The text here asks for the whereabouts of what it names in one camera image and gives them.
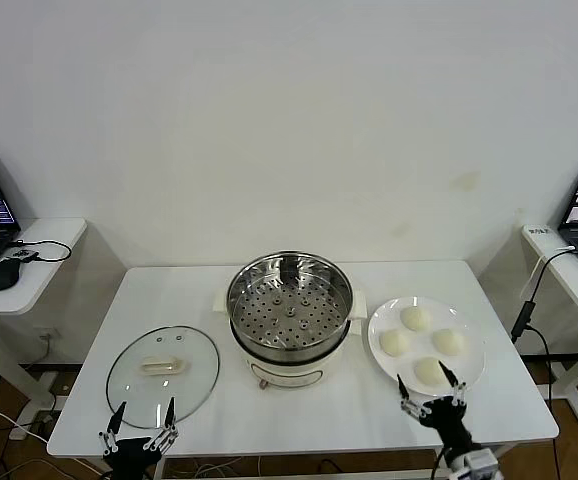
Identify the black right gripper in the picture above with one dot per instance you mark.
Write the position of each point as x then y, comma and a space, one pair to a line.
446, 420

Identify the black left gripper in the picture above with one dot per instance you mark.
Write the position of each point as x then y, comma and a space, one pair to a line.
131, 455

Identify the white steamed baozi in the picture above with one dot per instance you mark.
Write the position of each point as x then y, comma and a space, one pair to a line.
450, 342
428, 374
415, 318
394, 343

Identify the round glass lid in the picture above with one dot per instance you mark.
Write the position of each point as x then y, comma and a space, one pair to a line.
161, 370

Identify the stainless steel steamer basket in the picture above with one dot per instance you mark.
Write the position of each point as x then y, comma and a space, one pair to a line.
291, 310

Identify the white round plate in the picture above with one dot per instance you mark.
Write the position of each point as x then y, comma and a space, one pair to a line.
471, 367

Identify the white floor power strip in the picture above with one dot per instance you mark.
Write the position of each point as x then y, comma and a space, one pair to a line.
39, 425

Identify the cream electric cooker pot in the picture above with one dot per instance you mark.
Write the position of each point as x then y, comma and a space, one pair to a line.
289, 372

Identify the white side desk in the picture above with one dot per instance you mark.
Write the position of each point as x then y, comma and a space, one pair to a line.
44, 280
569, 280

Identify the black computer mouse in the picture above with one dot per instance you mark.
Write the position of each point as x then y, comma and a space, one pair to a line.
3, 275

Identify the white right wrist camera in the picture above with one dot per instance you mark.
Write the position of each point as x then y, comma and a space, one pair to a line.
481, 459

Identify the white wall socket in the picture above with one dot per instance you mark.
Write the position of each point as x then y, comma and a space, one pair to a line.
48, 332

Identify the white table frame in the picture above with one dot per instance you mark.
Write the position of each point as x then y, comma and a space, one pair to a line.
294, 476

